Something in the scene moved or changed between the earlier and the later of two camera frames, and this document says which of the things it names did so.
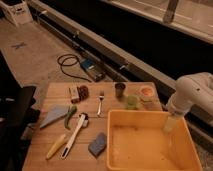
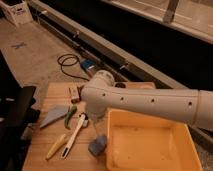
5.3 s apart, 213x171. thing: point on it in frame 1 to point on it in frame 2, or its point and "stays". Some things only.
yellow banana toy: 55,147 stays
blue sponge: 98,145 stays
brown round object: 82,91 stays
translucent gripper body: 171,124 to 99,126
